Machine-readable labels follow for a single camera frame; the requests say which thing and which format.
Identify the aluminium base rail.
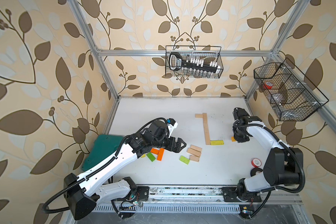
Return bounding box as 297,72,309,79
92,184,303,215

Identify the black tape roll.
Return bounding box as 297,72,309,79
250,168,263,177

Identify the black socket tool set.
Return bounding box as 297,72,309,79
165,51,224,74

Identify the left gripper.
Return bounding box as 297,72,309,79
150,135,187,153

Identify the light green small block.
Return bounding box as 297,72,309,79
179,156,190,165

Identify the wood small block lowest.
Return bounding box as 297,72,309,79
189,155,200,162

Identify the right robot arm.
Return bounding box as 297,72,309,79
221,107,306,219

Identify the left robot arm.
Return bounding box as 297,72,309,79
42,118,187,220

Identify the red tape roll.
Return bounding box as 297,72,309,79
251,158,262,168

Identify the dark green block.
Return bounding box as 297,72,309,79
146,152,156,162

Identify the red cup in basket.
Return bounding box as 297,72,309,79
263,82,274,90

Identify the side wire basket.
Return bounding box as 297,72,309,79
253,58,329,121

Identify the back wire basket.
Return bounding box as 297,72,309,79
165,45,224,79

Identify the orange long block flat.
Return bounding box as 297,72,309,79
150,148,160,155

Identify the yellow-green long block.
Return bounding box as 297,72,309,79
211,140,224,146

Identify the wood long block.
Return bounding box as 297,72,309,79
202,113,208,125
187,148,201,157
203,122,209,136

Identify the wood long block vertical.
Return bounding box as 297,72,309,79
204,133,211,145

